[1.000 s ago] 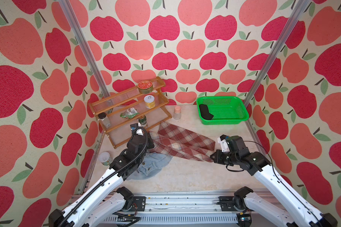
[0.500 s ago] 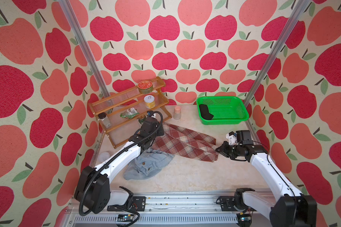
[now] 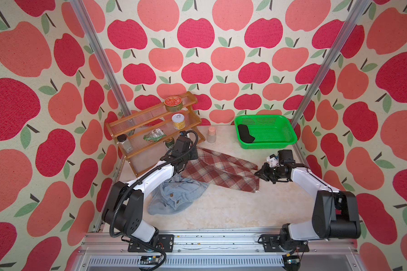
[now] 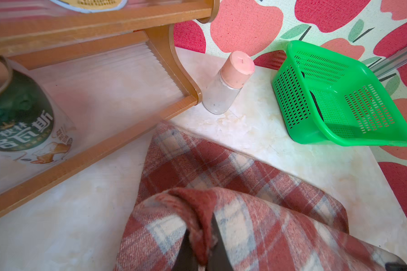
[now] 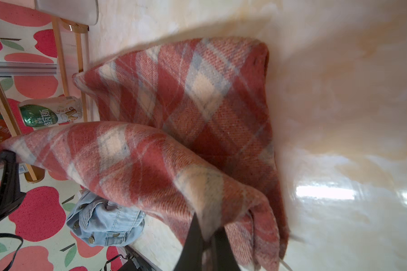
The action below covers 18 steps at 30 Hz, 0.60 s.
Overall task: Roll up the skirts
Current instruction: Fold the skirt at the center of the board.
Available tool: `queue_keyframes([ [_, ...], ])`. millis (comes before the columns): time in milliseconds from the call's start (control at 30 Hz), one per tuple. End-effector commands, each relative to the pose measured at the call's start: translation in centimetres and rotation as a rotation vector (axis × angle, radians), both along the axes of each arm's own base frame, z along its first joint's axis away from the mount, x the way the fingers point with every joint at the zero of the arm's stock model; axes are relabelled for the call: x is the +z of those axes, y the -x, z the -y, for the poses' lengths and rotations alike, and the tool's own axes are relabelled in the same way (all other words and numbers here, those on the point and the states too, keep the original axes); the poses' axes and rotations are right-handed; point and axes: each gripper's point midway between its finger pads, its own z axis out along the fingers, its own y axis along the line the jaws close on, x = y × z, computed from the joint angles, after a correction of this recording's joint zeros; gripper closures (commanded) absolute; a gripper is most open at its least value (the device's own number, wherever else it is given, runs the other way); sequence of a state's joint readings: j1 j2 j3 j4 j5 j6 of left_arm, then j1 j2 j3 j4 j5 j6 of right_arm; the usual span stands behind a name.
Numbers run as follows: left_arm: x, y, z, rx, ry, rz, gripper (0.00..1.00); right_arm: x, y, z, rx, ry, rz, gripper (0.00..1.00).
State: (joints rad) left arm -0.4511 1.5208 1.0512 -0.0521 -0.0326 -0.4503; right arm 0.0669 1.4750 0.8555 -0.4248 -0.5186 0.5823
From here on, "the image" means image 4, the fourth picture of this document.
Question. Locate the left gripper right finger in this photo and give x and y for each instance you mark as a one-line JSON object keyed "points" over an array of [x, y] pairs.
{"points": [[218, 259]]}

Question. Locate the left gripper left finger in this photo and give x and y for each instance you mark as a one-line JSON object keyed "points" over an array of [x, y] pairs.
{"points": [[186, 259]]}

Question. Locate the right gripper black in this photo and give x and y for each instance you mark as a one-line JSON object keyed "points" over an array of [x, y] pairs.
{"points": [[395, 267]]}

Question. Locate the red plaid skirt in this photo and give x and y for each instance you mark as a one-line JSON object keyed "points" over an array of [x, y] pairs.
{"points": [[268, 219]]}

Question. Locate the green plastic basket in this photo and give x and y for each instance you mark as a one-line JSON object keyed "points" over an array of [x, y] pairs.
{"points": [[356, 107]]}

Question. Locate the black skirt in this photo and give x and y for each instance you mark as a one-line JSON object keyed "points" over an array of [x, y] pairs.
{"points": [[315, 100]]}

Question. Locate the pink-cap clear bottle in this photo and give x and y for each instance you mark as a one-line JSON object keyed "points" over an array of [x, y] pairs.
{"points": [[225, 86]]}

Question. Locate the wooden two-tier shelf rack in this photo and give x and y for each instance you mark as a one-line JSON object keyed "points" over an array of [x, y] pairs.
{"points": [[115, 74]]}

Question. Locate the right aluminium corner post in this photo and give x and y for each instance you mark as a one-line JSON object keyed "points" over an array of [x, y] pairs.
{"points": [[391, 63]]}

